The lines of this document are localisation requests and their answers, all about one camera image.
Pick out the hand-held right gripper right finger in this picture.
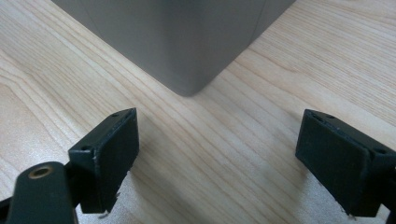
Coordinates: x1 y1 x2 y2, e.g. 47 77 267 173
294 108 396 218

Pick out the grey divided storage box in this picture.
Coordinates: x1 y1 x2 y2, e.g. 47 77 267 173
50 0 296 98

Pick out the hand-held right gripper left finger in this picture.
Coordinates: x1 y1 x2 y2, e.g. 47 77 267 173
64 107 140 216

